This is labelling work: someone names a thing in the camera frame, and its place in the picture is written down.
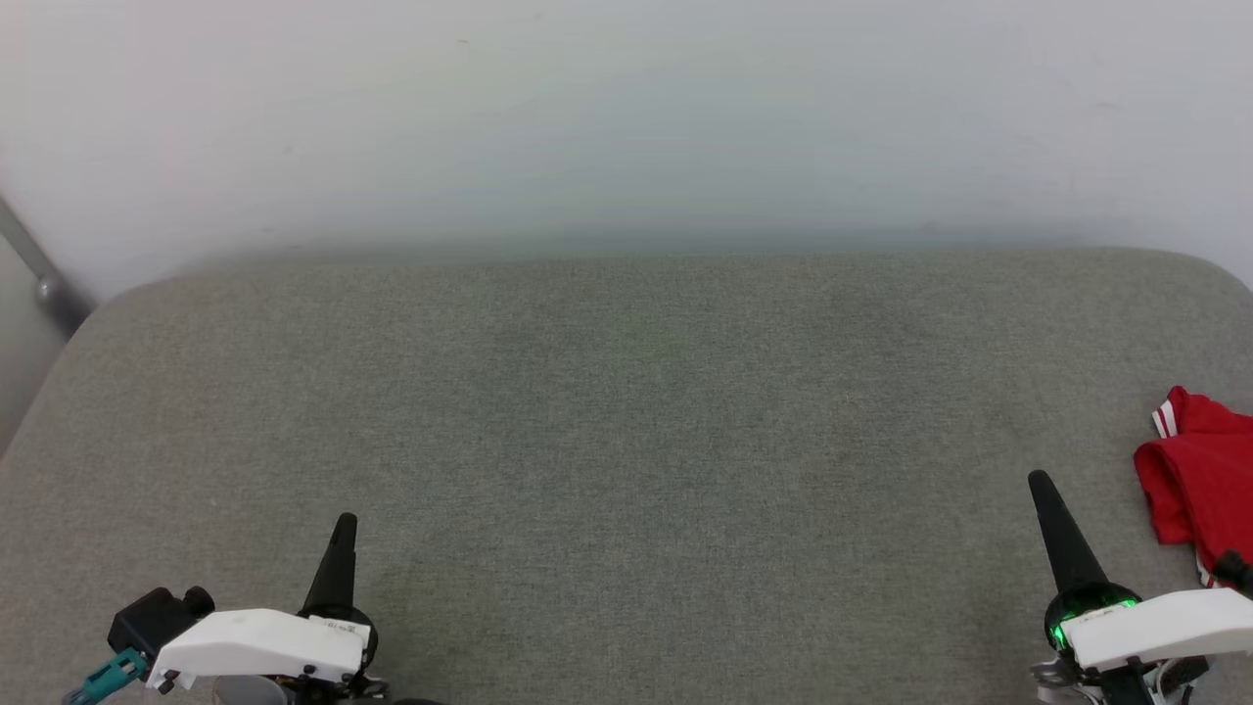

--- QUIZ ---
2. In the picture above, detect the grey metal rail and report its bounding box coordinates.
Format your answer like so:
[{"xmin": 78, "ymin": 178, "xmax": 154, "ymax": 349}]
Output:
[{"xmin": 0, "ymin": 194, "xmax": 95, "ymax": 340}]

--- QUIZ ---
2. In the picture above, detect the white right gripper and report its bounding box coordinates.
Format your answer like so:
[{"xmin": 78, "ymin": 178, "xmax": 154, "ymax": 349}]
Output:
[{"xmin": 1027, "ymin": 469, "xmax": 1253, "ymax": 674}]

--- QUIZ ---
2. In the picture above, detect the red basketball jersey number 23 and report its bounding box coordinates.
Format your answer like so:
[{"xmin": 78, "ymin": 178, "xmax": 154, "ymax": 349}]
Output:
[{"xmin": 1133, "ymin": 385, "xmax": 1253, "ymax": 588}]

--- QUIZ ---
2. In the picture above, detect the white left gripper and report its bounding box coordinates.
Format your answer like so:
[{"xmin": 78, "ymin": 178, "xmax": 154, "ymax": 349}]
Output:
[{"xmin": 145, "ymin": 511, "xmax": 379, "ymax": 695}]

